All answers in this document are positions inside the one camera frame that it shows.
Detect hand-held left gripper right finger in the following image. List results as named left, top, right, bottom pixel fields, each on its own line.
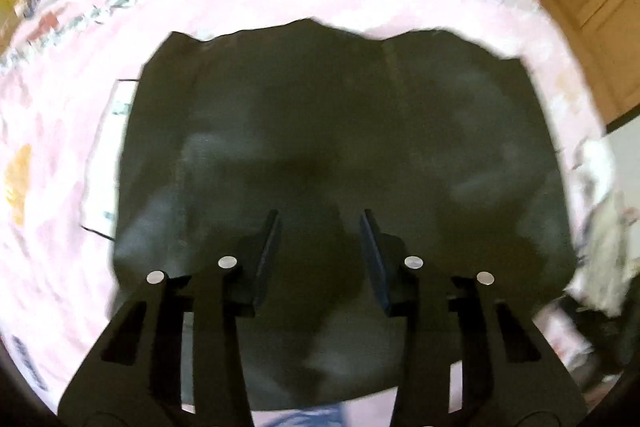
left=360, top=208, right=587, bottom=427

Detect dark brown leather jacket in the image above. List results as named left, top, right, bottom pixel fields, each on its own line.
left=110, top=19, right=576, bottom=413

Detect beige pants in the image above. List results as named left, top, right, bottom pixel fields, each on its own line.
left=585, top=192, right=631, bottom=318

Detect wooden wardrobe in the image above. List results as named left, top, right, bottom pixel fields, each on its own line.
left=460, top=0, right=640, bottom=128

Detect white cloth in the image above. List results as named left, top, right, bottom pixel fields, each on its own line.
left=572, top=142, right=617, bottom=208

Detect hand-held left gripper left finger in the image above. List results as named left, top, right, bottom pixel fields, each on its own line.
left=57, top=208, right=282, bottom=427

